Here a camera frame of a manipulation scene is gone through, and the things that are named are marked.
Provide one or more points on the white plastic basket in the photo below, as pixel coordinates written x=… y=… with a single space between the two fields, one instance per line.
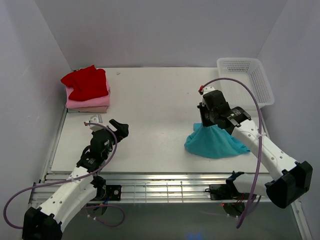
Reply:
x=251 y=73

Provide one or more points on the teal t shirt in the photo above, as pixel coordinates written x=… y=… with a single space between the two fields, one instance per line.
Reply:
x=213 y=142

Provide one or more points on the red folded t shirt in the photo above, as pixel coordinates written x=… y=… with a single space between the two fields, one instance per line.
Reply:
x=87 y=83

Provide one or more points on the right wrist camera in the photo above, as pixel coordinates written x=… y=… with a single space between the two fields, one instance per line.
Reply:
x=206 y=89

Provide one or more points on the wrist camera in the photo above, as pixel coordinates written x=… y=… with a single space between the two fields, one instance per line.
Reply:
x=206 y=89
x=95 y=122

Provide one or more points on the aluminium frame rail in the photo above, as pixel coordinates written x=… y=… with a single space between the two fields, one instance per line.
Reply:
x=152 y=164

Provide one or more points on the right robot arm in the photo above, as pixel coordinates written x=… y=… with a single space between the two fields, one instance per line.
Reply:
x=288 y=179

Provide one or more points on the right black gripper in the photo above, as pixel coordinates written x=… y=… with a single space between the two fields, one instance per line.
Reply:
x=202 y=107

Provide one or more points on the pink folded t shirt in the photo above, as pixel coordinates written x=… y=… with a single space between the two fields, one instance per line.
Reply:
x=94 y=102

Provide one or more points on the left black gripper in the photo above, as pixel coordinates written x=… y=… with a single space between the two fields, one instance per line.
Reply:
x=122 y=128

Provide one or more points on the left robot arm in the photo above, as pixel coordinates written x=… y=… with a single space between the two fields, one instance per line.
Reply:
x=49 y=220

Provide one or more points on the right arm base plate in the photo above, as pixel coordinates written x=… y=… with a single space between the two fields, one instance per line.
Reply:
x=225 y=192

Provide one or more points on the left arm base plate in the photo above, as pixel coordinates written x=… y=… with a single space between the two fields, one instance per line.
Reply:
x=109 y=193

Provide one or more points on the beige folded t shirt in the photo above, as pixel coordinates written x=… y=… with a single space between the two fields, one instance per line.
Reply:
x=92 y=109

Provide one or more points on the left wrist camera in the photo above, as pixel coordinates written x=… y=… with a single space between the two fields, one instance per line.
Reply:
x=95 y=122

